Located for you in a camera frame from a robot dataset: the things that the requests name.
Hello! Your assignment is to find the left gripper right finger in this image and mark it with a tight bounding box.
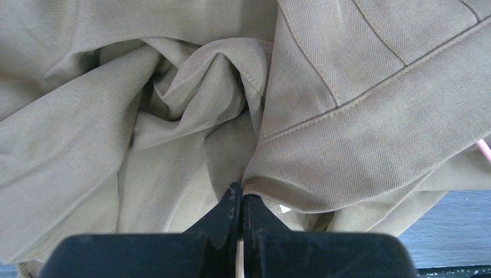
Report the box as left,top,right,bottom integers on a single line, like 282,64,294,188
243,195,417,277

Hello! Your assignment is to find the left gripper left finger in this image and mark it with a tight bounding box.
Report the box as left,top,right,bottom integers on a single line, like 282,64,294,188
40,183,241,277

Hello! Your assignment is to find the tan brown garment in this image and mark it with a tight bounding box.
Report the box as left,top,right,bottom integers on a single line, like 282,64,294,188
1,1,490,277

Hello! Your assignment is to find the pink wire hanger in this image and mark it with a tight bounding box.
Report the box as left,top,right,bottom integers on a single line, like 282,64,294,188
476,139,491,163

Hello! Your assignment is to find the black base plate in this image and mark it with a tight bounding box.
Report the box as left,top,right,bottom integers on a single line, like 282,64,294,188
417,265,490,278

